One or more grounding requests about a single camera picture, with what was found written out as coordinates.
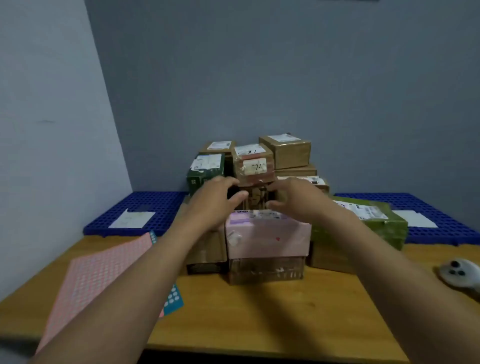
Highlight teal sticker sheet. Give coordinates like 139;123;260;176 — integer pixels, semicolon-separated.
149;230;185;317

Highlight white paper note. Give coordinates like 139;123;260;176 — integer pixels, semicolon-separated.
108;209;157;230
391;209;439;229

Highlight person's right forearm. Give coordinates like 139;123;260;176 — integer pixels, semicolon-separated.
311;204;480;364

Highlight blue plastic grid pallet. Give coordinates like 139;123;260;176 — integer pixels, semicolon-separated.
83;191;188;238
333;192;480;247

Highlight white handheld controller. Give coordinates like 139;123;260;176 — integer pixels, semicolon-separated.
438;257;480;293

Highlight person's right hand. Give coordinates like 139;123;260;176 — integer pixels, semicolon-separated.
265;176;338;225

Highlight person's left hand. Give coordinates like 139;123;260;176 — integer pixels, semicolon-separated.
176;175;250;235

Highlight dark green box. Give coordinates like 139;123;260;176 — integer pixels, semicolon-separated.
186;152;226;196

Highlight brown box with blue-marked label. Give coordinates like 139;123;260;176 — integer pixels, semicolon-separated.
182;194;229;265

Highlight pile of brown parcels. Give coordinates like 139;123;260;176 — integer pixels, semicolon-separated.
182;133;376;286

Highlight large pink box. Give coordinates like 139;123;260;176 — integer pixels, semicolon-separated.
224;210;312;260

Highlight person's left forearm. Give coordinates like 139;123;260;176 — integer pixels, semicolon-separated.
31;223;226;364

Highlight pink dot sticker sheet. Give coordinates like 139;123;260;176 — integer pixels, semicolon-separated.
35;232;166;355

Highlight light green parcel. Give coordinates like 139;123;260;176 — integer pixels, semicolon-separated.
310;195;409;253

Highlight black and pink box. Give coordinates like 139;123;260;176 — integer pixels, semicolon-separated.
186;262;226;275

